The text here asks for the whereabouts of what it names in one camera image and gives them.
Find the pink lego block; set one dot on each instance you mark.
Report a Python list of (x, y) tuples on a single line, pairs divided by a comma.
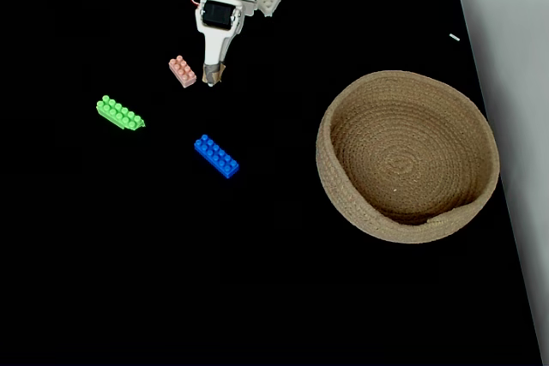
[(182, 71)]

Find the blue lego block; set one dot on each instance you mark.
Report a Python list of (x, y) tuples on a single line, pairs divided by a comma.
[(216, 156)]

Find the green lego block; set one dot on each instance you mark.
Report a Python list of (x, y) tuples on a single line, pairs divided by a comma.
[(120, 113)]

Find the small white scrap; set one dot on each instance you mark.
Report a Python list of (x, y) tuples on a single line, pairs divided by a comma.
[(454, 37)]

